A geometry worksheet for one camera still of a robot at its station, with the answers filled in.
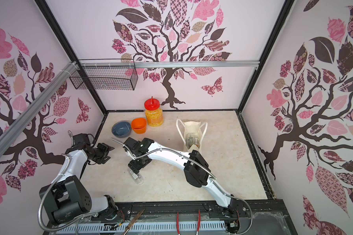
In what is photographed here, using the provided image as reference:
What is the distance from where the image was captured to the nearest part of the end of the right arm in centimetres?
59

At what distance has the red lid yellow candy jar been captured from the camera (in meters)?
1.00

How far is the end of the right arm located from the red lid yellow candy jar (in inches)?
14.7
